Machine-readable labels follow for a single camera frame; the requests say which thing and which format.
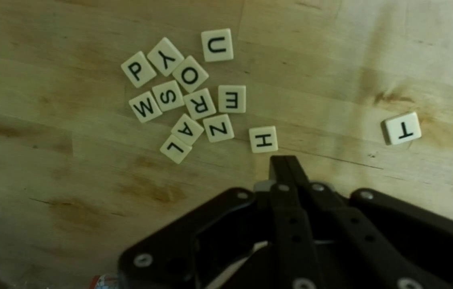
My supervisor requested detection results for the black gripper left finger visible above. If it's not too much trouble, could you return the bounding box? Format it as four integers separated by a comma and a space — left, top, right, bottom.
117, 155, 324, 289

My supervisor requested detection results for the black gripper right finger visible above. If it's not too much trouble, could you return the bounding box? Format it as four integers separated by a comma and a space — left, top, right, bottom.
284, 155, 453, 289

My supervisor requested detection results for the letter tile H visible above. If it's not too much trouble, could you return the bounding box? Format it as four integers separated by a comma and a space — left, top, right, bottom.
247, 125, 279, 155

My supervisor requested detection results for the letter tile T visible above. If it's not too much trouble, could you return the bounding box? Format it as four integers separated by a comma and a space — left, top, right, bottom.
380, 110, 422, 146

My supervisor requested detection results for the letter tile E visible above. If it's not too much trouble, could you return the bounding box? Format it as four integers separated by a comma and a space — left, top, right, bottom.
216, 83, 247, 115

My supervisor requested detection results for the letter tile Z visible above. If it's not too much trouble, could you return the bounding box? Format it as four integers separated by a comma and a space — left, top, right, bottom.
202, 112, 236, 144

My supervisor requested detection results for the letter tile L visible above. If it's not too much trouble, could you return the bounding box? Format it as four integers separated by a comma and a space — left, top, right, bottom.
158, 133, 192, 165

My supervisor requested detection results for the letter tile A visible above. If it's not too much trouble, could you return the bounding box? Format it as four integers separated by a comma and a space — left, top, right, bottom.
170, 112, 205, 146

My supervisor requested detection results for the letter tile R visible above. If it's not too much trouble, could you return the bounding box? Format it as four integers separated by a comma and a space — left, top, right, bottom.
182, 86, 218, 121

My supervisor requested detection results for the letter tile S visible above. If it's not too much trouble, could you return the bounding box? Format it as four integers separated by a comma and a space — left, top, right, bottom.
150, 78, 186, 112

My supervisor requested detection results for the letter tile O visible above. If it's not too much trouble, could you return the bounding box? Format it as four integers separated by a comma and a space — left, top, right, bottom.
170, 54, 210, 94

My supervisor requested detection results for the letter tile W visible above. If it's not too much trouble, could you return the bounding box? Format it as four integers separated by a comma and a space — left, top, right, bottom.
126, 89, 163, 125

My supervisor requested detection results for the letter tile U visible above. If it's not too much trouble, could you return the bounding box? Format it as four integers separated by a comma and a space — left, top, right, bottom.
199, 27, 236, 64

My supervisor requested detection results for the letter tile Y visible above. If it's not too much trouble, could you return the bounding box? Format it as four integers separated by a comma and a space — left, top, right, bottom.
146, 35, 186, 77

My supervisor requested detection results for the letter tile P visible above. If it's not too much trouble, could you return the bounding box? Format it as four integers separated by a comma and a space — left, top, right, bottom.
118, 49, 158, 89

